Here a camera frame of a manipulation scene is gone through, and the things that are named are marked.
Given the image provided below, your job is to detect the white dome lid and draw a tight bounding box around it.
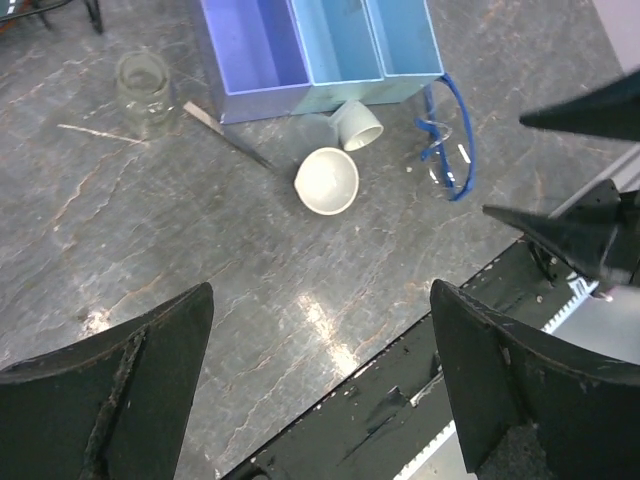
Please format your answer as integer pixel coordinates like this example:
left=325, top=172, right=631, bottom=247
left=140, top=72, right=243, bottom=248
left=294, top=147, right=360, bottom=216

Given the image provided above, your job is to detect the black wire basket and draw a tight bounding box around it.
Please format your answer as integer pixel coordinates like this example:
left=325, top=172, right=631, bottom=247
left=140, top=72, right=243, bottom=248
left=1, top=0, right=105, bottom=35

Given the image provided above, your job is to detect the clear plastic funnel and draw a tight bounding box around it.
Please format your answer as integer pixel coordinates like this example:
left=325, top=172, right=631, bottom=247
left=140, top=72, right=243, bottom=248
left=295, top=113, right=339, bottom=153

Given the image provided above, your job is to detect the small white cup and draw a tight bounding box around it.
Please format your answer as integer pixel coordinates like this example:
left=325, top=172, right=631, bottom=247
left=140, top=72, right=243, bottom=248
left=329, top=100, right=384, bottom=152

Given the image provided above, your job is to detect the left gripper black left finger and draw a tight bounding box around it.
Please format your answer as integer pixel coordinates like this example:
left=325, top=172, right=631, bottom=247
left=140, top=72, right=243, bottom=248
left=1, top=283, right=214, bottom=479

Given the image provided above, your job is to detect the clear glass jar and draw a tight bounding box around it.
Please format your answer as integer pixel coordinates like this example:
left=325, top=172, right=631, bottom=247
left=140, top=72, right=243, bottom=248
left=115, top=50, right=176, bottom=140

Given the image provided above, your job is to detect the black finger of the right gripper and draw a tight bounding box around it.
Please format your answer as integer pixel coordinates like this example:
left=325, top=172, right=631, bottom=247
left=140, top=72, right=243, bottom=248
left=519, top=70, right=639, bottom=142
left=483, top=179, right=639, bottom=285

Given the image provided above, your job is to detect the light blue front bin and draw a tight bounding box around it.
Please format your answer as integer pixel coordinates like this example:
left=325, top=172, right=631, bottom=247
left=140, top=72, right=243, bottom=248
left=365, top=0, right=444, bottom=105

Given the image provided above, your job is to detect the light blue bin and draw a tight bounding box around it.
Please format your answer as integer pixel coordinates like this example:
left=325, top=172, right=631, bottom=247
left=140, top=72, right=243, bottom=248
left=365, top=0, right=444, bottom=105
left=291, top=0, right=383, bottom=115

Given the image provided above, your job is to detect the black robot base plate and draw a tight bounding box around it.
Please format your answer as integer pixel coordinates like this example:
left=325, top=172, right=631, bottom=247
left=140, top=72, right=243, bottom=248
left=227, top=240, right=597, bottom=479

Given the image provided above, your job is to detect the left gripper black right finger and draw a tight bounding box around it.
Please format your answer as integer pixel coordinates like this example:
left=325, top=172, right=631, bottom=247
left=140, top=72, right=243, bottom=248
left=430, top=280, right=639, bottom=479

